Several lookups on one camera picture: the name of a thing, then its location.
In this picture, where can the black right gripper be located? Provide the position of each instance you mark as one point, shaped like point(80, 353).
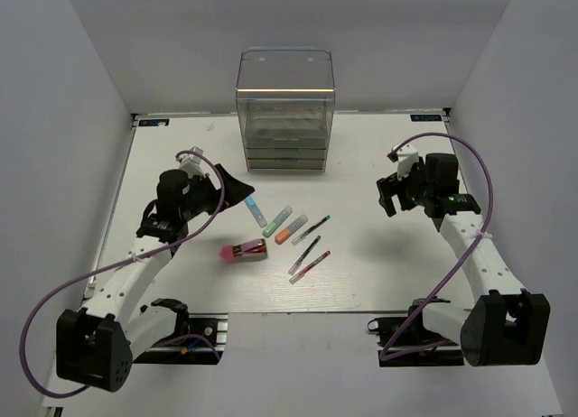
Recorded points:
point(391, 186)

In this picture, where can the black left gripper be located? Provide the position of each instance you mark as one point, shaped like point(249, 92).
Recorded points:
point(235, 190)

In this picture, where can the blue capped highlighter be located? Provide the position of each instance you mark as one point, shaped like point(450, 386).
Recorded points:
point(255, 211)

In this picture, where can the green capped highlighter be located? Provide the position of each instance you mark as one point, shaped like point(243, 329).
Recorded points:
point(279, 219)

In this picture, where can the pink red stationery pack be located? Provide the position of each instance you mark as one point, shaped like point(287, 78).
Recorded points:
point(250, 250)

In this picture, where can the orange capped highlighter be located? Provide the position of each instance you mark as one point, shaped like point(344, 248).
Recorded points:
point(288, 231)

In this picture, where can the green gel pen refill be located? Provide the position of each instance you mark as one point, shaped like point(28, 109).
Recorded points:
point(309, 230)

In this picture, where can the purple gel pen refill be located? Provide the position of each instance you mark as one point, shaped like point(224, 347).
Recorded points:
point(302, 257)

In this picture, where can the red gel pen refill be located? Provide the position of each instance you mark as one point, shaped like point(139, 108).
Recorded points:
point(297, 276)

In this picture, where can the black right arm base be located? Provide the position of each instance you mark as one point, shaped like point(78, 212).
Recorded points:
point(385, 327)

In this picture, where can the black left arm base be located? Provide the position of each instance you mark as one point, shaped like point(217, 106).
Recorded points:
point(201, 344)

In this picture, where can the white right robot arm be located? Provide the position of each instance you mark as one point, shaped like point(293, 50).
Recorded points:
point(507, 324)

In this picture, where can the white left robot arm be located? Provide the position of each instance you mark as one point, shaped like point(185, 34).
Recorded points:
point(97, 344)

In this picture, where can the right blue table label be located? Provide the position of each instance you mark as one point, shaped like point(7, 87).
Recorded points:
point(425, 118)

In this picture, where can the blue table label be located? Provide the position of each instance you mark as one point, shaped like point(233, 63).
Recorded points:
point(154, 122)
point(425, 118)

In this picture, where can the clear acrylic drawer organizer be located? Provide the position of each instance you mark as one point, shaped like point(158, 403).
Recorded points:
point(285, 99)

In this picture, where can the left blue table label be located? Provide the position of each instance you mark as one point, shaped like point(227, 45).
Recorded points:
point(154, 122)

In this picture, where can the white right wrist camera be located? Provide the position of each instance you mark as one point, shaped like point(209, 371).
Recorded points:
point(405, 156)

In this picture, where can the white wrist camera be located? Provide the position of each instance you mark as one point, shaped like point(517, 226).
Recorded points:
point(191, 162)
point(405, 156)

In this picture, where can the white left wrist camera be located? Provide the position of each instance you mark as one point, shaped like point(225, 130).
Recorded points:
point(191, 162)

